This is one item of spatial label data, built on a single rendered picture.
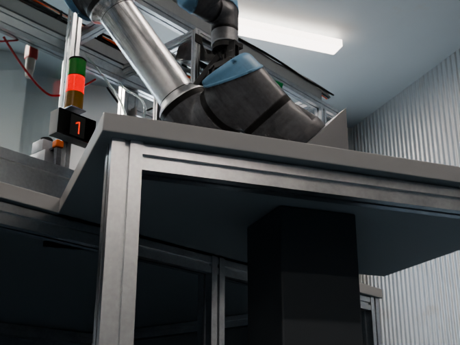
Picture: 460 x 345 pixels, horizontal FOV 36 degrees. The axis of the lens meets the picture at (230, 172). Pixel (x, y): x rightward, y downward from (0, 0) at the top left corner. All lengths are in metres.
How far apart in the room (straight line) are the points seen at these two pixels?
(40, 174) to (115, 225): 0.53
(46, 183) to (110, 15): 0.39
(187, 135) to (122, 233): 0.17
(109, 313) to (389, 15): 3.94
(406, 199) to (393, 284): 4.28
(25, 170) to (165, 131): 0.51
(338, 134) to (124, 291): 0.60
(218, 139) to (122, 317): 0.29
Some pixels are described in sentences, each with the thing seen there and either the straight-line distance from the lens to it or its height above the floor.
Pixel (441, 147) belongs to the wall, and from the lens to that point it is 5.14.
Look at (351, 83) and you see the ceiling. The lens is 5.49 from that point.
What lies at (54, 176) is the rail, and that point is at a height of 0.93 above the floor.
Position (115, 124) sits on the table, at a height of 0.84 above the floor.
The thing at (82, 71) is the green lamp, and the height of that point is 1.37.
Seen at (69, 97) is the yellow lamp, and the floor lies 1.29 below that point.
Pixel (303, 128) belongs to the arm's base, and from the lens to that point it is 1.38.
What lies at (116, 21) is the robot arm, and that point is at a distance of 1.57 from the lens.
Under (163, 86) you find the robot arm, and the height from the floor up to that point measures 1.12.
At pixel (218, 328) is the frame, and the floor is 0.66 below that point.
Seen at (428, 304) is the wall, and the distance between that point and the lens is 5.10.
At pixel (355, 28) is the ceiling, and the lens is 4.79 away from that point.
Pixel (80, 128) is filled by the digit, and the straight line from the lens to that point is 1.93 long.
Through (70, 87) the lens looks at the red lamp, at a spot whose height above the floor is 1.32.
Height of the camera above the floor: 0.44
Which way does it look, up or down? 20 degrees up
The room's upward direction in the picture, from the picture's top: straight up
